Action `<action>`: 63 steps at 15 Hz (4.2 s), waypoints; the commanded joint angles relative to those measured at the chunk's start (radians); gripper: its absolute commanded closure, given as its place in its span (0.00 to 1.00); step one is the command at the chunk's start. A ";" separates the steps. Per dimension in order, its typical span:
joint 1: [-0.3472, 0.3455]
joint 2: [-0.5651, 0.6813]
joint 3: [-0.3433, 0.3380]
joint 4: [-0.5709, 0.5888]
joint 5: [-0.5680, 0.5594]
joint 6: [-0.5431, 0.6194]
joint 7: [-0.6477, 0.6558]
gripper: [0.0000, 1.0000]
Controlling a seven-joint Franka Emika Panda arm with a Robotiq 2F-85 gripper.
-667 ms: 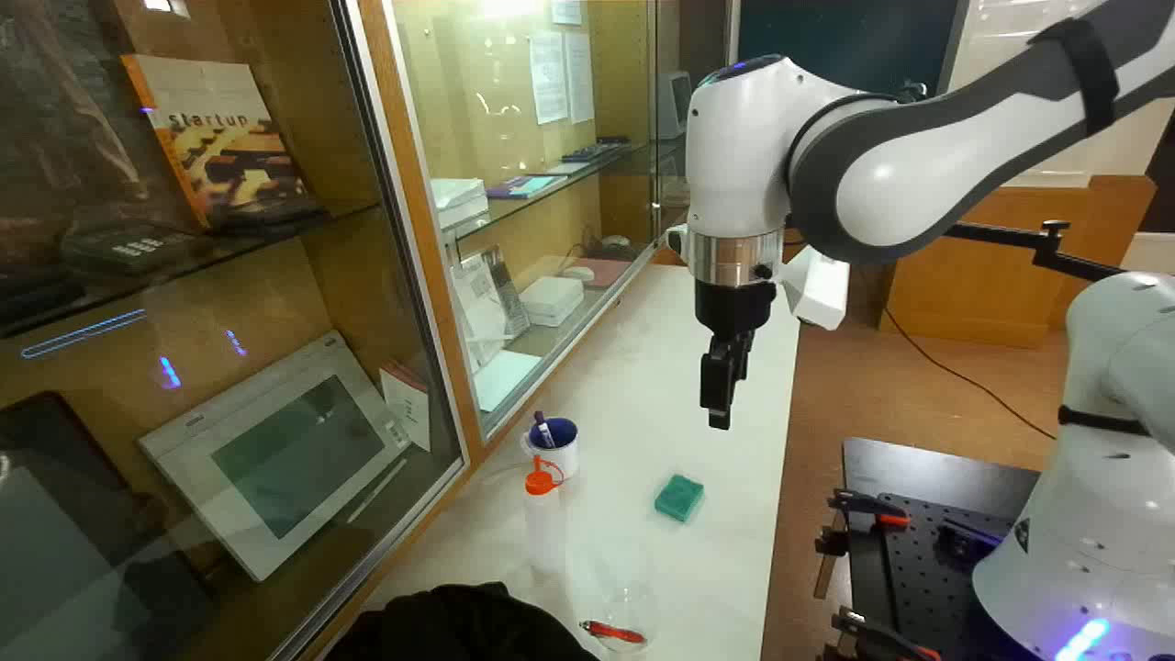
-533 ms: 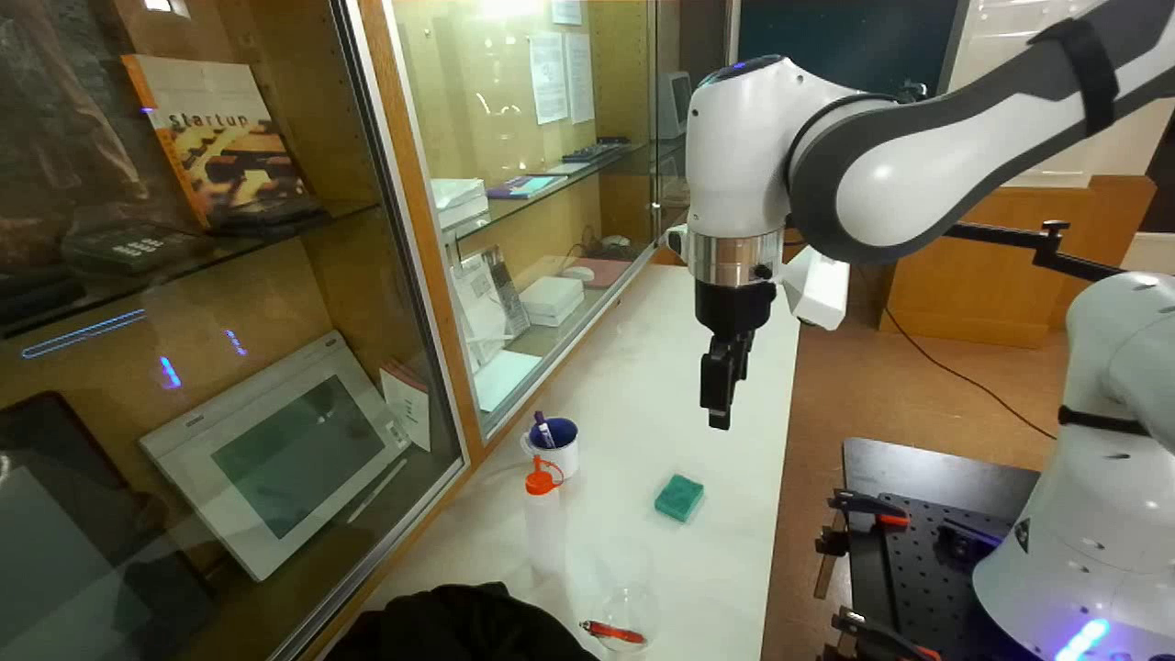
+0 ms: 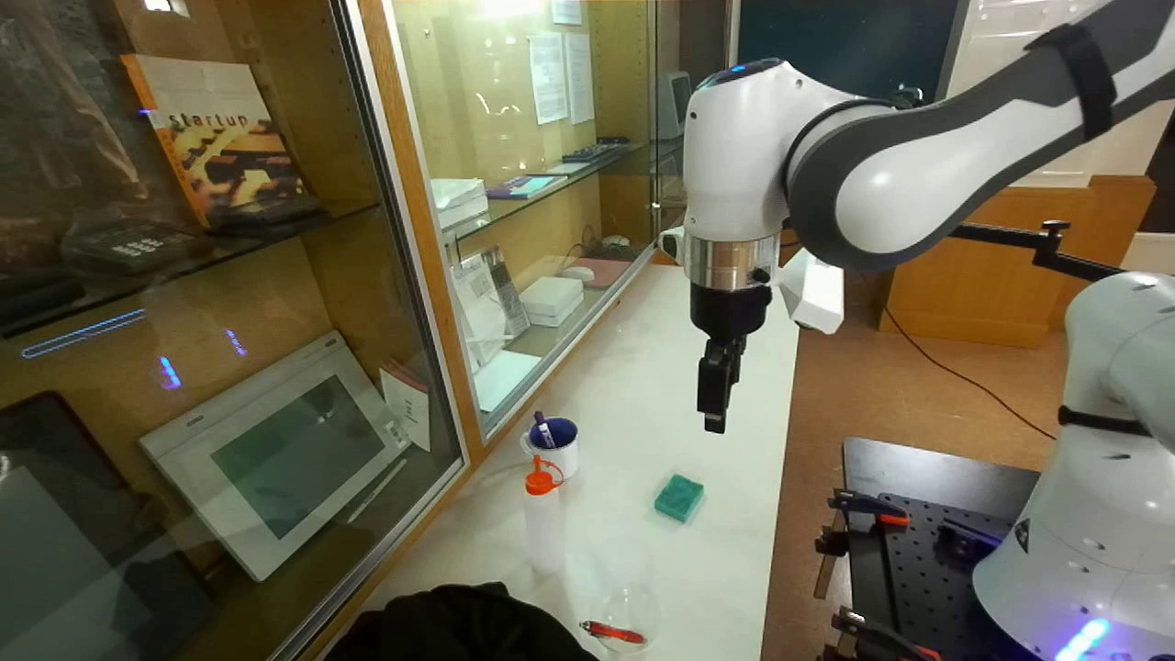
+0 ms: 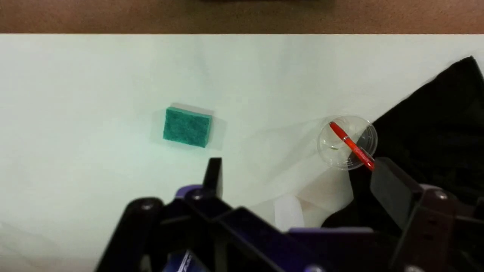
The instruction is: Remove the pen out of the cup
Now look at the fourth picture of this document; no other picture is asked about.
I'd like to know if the red handled tool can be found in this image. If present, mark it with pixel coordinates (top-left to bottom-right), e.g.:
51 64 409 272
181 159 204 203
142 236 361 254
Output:
328 121 376 172

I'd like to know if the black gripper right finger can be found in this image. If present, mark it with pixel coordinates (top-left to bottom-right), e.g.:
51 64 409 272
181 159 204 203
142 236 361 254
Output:
368 156 423 231

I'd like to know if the black cloth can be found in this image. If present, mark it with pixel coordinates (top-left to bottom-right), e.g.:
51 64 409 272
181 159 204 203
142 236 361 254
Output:
320 55 484 234

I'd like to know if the clear plastic cup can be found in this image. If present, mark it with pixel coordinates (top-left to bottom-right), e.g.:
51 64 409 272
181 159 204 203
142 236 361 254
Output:
315 113 379 172

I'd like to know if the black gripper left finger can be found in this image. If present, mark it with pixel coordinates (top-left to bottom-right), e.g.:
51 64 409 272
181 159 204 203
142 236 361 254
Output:
202 156 223 197

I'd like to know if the green sponge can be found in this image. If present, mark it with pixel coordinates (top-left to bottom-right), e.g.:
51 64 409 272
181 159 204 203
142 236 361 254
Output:
161 103 214 150

